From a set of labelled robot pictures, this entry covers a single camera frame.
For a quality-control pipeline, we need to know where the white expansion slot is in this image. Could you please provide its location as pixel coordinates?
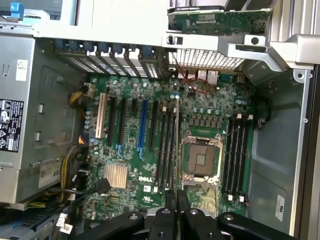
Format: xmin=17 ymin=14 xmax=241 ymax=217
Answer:
xmin=95 ymin=91 xmax=108 ymax=140

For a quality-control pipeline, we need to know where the gray metal PC case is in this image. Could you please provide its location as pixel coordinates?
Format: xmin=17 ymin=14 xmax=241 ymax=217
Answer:
xmin=0 ymin=0 xmax=320 ymax=240

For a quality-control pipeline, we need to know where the black disk wire connector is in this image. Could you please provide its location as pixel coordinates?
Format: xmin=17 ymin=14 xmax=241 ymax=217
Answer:
xmin=48 ymin=178 xmax=111 ymax=200

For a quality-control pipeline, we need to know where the blue plastic piece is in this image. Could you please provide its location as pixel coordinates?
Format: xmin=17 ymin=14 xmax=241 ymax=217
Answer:
xmin=9 ymin=2 xmax=25 ymax=21

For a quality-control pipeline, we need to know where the metal CPU socket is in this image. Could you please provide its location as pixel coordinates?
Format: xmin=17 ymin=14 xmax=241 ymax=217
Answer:
xmin=180 ymin=131 xmax=225 ymax=187

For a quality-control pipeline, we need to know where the blue expansion slot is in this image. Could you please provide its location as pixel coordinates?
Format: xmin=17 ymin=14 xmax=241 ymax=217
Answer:
xmin=136 ymin=99 xmax=149 ymax=163

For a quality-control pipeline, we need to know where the green Dell motherboard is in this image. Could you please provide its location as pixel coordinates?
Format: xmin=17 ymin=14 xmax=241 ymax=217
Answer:
xmin=79 ymin=71 xmax=256 ymax=222

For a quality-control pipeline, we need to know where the thin red wire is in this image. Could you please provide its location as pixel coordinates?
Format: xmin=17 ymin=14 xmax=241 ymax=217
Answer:
xmin=169 ymin=49 xmax=211 ymax=95

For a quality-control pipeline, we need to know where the black cable loop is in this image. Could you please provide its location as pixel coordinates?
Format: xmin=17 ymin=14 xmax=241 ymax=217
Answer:
xmin=254 ymin=96 xmax=274 ymax=132

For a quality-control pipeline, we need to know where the long black expansion slot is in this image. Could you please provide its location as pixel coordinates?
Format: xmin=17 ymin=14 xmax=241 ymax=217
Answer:
xmin=149 ymin=99 xmax=160 ymax=150
xmin=106 ymin=96 xmax=117 ymax=147
xmin=117 ymin=97 xmax=127 ymax=146

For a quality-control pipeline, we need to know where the gray power supply unit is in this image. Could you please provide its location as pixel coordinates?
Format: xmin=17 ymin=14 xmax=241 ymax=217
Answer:
xmin=0 ymin=34 xmax=85 ymax=205

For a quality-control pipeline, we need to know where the yellow power cable bundle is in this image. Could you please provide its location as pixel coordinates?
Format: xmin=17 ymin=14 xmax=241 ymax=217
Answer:
xmin=59 ymin=143 xmax=90 ymax=198

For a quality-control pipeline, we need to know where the silver finned heatsink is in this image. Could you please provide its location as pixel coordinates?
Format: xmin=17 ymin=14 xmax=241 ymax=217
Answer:
xmin=103 ymin=163 xmax=129 ymax=190

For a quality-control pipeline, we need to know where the yellow cable white connector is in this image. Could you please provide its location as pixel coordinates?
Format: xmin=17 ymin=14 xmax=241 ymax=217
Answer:
xmin=69 ymin=83 xmax=96 ymax=109

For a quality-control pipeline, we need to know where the green graphics card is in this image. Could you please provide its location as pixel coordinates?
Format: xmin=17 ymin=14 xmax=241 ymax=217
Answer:
xmin=166 ymin=5 xmax=274 ymax=36

